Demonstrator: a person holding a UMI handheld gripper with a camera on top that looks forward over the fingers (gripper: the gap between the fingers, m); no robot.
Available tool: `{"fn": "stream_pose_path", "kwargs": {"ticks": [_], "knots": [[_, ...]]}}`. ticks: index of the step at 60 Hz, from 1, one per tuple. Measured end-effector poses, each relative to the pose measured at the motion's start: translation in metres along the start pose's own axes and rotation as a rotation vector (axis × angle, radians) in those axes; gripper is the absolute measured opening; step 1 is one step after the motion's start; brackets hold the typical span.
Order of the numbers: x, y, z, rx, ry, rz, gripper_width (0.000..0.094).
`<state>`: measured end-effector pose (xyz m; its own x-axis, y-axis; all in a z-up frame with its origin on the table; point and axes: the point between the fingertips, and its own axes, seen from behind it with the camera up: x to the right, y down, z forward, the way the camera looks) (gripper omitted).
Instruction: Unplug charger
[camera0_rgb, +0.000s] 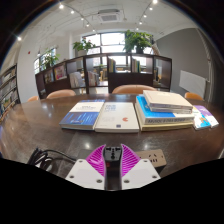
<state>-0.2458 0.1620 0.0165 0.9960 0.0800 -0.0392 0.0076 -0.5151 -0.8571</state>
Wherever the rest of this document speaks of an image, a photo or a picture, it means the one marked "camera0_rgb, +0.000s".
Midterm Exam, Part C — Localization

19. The thick yellowish book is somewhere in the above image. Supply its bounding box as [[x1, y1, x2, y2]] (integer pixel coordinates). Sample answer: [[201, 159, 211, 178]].
[[134, 101, 195, 132]]

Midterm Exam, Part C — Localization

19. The large potted green plant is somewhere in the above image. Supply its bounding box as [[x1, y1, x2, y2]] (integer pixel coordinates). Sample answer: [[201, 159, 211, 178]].
[[123, 29, 155, 54]]

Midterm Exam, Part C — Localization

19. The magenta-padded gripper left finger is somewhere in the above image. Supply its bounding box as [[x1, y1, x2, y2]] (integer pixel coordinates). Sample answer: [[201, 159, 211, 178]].
[[65, 143, 107, 191]]

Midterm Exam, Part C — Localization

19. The ceiling air conditioner unit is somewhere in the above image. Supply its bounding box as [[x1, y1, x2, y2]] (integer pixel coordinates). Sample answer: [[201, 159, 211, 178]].
[[97, 8, 123, 24]]

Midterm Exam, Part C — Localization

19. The black bundled power cable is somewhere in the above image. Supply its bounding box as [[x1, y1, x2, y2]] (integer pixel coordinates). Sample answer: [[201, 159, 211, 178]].
[[26, 147, 78, 173]]

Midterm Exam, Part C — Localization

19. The light blue cover book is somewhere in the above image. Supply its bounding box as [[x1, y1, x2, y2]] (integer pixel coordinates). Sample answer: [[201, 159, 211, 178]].
[[135, 94, 196, 126]]

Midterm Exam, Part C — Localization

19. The small potted green plant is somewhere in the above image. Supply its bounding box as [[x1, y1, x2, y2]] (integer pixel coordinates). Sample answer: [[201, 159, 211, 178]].
[[41, 49, 61, 69], [72, 38, 96, 56]]

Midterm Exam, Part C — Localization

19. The dark blue and white book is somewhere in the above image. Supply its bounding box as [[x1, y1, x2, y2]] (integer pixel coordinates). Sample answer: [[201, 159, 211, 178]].
[[58, 99, 106, 131]]

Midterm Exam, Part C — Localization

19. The purple and white book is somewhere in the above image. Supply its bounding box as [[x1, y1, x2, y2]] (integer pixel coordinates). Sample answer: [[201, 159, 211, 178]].
[[194, 104, 220, 129]]

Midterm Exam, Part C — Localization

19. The black power strip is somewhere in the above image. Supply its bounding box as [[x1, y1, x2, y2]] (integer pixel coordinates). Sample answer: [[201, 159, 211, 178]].
[[134, 148, 168, 175]]

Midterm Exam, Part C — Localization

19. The wall bookcase with books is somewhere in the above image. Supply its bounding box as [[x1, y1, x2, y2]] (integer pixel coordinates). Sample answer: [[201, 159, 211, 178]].
[[0, 63, 20, 123]]

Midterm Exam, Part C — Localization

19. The orange chairs group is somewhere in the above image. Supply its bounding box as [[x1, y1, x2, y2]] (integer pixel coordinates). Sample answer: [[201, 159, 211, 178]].
[[26, 84, 204, 103]]

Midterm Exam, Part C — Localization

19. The white book with red dot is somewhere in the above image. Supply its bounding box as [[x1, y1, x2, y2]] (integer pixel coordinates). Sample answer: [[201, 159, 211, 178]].
[[94, 101, 140, 134]]

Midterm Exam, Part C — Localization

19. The ceiling spot lights group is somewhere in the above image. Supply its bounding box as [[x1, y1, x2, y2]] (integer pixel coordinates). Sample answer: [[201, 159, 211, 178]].
[[16, 0, 159, 43]]

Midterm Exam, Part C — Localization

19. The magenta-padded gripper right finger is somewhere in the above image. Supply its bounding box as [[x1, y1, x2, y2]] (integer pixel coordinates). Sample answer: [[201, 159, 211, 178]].
[[120, 143, 162, 191]]

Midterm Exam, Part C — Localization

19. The colourful yellow and blue book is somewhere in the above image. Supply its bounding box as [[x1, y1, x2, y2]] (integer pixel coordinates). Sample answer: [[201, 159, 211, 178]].
[[191, 105, 212, 131]]

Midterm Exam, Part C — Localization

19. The large white wall radiator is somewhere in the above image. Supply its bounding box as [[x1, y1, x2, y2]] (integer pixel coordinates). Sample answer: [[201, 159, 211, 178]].
[[178, 69, 208, 99]]

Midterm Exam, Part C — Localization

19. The dark brown open shelf unit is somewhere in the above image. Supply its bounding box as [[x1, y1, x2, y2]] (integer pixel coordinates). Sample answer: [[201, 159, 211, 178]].
[[34, 52, 173, 100]]

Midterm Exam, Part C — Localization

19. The beige hardcover book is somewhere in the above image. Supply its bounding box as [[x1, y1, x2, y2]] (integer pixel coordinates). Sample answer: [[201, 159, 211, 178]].
[[142, 89, 194, 114]]

